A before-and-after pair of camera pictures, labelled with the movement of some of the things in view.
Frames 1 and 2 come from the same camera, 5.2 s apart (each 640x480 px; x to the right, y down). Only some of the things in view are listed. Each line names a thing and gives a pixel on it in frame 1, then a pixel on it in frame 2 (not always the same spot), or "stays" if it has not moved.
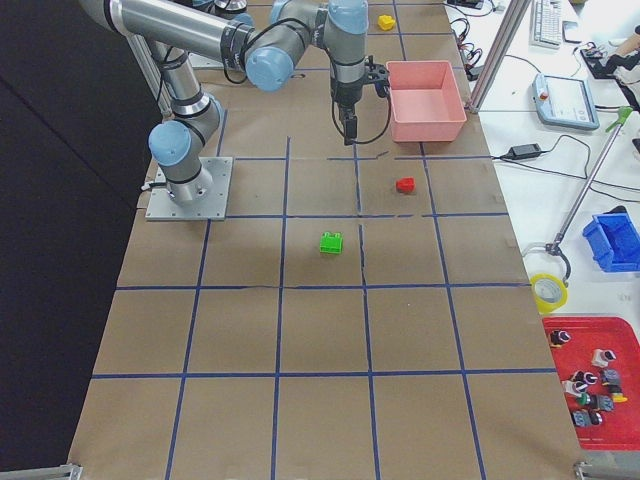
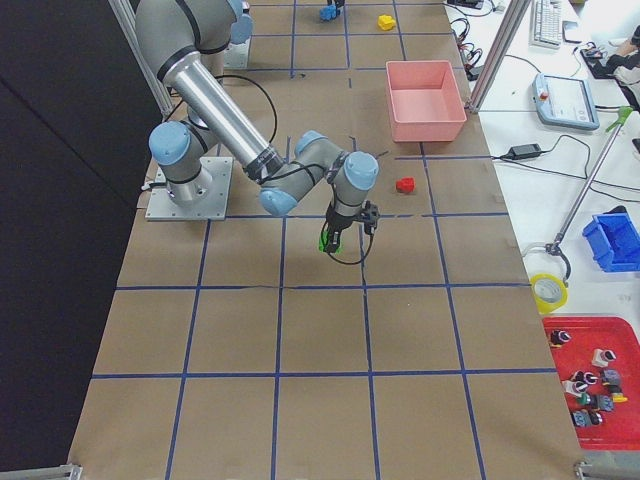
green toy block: [331, 242] stays
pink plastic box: [424, 102] stays
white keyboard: [546, 24] stays
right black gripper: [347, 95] -> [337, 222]
